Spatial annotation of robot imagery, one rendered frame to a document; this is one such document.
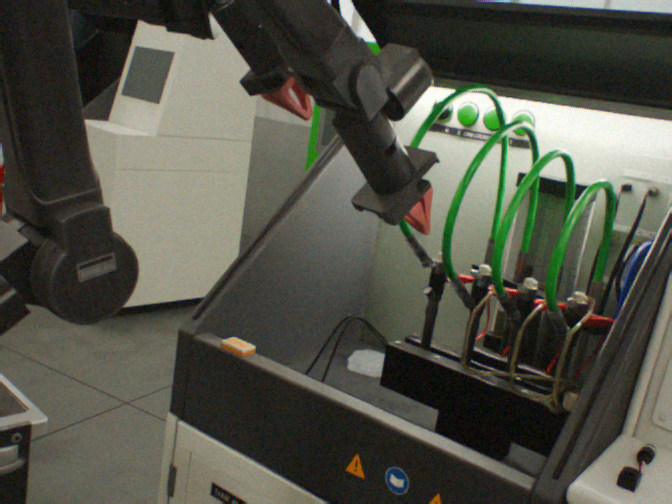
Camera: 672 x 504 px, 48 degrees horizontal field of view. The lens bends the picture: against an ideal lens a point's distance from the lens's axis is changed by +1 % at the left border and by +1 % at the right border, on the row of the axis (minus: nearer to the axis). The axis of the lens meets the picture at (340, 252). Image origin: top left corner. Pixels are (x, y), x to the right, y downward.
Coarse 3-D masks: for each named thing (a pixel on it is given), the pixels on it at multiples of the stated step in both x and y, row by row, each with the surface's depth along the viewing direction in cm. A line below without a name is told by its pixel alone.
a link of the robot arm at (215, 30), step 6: (204, 0) 100; (210, 0) 101; (204, 6) 101; (210, 6) 102; (204, 12) 102; (210, 18) 103; (210, 24) 103; (216, 24) 104; (210, 30) 104; (216, 30) 105; (222, 30) 106; (192, 36) 107; (198, 36) 106; (204, 36) 105; (210, 36) 105; (216, 36) 105
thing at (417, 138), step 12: (480, 84) 122; (456, 96) 116; (492, 96) 126; (444, 108) 114; (432, 120) 112; (504, 120) 132; (420, 132) 111; (504, 144) 136; (504, 156) 137; (504, 168) 138; (504, 180) 139; (504, 192) 140; (408, 228) 114; (492, 228) 142; (492, 240) 142
